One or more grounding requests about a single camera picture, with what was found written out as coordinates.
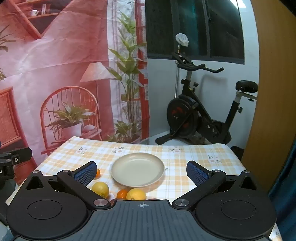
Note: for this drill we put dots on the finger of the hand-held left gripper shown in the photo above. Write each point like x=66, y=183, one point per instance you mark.
x=22, y=156

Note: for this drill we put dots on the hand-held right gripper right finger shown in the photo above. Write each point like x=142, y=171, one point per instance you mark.
x=198, y=173

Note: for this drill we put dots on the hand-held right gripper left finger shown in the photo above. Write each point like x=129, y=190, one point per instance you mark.
x=84, y=173

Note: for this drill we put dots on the orange mandarin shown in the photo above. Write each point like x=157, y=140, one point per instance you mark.
x=98, y=173
x=122, y=194

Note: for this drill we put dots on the yellow lemon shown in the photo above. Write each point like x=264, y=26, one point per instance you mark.
x=100, y=188
x=136, y=194

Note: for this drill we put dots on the beige plate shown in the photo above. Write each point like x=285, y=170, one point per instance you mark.
x=138, y=169

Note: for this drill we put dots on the orange checked tablecloth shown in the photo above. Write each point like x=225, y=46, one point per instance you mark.
x=185, y=157

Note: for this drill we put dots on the brown slipper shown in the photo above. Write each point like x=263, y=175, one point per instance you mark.
x=197, y=139

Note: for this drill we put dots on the black exercise bike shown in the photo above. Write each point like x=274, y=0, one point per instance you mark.
x=182, y=113

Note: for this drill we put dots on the dark blue curtain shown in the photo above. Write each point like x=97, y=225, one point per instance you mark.
x=286, y=197

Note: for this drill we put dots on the wooden door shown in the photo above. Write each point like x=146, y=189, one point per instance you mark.
x=272, y=92

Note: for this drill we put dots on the printed backdrop cloth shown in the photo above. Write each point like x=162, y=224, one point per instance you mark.
x=57, y=46

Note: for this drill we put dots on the dark window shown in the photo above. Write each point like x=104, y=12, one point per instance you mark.
x=161, y=27

